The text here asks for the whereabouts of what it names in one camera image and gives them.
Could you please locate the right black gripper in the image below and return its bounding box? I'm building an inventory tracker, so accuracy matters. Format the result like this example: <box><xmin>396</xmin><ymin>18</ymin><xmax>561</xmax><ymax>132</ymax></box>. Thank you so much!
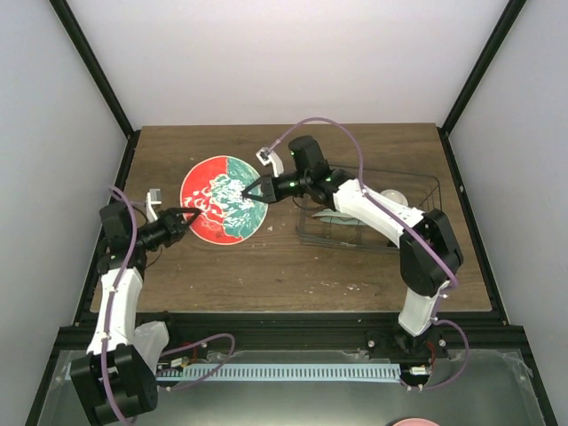
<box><xmin>242</xmin><ymin>172</ymin><xmax>310</xmax><ymax>206</ymax></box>

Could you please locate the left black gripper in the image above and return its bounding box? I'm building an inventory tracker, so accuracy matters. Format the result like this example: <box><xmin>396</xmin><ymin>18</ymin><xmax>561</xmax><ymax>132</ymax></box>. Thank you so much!
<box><xmin>132</xmin><ymin>208</ymin><xmax>201</xmax><ymax>252</ymax></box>

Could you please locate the red rimmed plate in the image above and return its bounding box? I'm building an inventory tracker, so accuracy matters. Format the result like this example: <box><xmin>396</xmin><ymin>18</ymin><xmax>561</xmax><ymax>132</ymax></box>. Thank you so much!
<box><xmin>179</xmin><ymin>155</ymin><xmax>268</xmax><ymax>246</ymax></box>

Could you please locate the light blue floral plate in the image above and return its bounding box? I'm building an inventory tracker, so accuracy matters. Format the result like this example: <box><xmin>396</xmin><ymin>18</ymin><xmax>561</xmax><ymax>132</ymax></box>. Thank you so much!
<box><xmin>312</xmin><ymin>209</ymin><xmax>363</xmax><ymax>226</ymax></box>

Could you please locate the cream ceramic bowl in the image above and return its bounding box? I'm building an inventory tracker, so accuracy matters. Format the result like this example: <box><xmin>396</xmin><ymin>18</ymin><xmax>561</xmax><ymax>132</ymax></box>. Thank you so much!
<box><xmin>381</xmin><ymin>189</ymin><xmax>409</xmax><ymax>207</ymax></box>

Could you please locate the grey wire dish rack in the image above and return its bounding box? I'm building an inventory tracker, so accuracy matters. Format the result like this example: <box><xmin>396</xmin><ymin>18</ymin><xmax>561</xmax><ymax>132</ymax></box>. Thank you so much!
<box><xmin>296</xmin><ymin>168</ymin><xmax>442</xmax><ymax>255</ymax></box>

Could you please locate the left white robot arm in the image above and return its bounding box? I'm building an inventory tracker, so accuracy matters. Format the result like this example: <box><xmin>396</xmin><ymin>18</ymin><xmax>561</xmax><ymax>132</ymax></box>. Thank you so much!
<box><xmin>70</xmin><ymin>202</ymin><xmax>201</xmax><ymax>425</ymax></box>

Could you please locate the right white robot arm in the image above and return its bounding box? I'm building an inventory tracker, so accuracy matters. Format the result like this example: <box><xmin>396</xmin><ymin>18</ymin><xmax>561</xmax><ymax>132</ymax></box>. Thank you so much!
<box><xmin>241</xmin><ymin>136</ymin><xmax>463</xmax><ymax>358</ymax></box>

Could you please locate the light blue slotted strip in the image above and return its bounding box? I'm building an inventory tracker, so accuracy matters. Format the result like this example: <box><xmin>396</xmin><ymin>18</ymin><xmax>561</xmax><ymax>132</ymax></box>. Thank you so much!
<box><xmin>154</xmin><ymin>363</ymin><xmax>400</xmax><ymax>383</ymax></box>

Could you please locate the pink round object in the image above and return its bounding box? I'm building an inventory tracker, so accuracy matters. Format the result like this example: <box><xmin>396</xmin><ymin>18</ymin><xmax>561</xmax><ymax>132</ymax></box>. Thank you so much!
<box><xmin>391</xmin><ymin>417</ymin><xmax>439</xmax><ymax>426</ymax></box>

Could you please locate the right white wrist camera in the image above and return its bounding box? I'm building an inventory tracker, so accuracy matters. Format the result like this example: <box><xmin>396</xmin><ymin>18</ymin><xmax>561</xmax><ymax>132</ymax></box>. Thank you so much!
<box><xmin>256</xmin><ymin>147</ymin><xmax>284</xmax><ymax>178</ymax></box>

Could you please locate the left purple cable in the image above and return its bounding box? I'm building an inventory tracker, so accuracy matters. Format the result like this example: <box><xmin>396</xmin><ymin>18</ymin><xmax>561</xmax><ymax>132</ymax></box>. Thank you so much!
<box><xmin>99</xmin><ymin>185</ymin><xmax>236</xmax><ymax>422</ymax></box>

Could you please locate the purple cable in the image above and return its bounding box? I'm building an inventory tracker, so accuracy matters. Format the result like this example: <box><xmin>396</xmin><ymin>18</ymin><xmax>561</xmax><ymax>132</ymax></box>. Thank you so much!
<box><xmin>265</xmin><ymin>116</ymin><xmax>470</xmax><ymax>392</ymax></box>
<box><xmin>99</xmin><ymin>185</ymin><xmax>236</xmax><ymax>422</ymax></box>

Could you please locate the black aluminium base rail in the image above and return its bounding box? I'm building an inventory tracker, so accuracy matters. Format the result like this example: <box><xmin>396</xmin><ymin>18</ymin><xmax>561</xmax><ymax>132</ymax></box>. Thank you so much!
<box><xmin>56</xmin><ymin>312</ymin><xmax>529</xmax><ymax>359</ymax></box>

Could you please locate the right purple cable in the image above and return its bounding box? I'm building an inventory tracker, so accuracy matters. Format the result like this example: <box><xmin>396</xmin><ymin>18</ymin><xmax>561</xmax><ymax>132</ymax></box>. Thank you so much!
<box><xmin>265</xmin><ymin>116</ymin><xmax>470</xmax><ymax>392</ymax></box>

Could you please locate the left black frame post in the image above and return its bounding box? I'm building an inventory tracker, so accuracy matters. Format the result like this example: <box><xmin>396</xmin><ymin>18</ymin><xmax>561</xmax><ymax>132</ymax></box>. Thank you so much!
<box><xmin>49</xmin><ymin>0</ymin><xmax>135</xmax><ymax>139</ymax></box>

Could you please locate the black frame post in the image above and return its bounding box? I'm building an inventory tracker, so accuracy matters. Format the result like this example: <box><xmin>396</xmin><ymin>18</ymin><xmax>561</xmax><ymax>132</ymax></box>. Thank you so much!
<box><xmin>49</xmin><ymin>0</ymin><xmax>135</xmax><ymax>139</ymax></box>
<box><xmin>438</xmin><ymin>0</ymin><xmax>526</xmax><ymax>136</ymax></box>

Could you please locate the right black frame post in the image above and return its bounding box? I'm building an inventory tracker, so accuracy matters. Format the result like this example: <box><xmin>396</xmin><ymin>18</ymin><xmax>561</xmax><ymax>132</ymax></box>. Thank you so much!
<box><xmin>438</xmin><ymin>0</ymin><xmax>526</xmax><ymax>136</ymax></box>

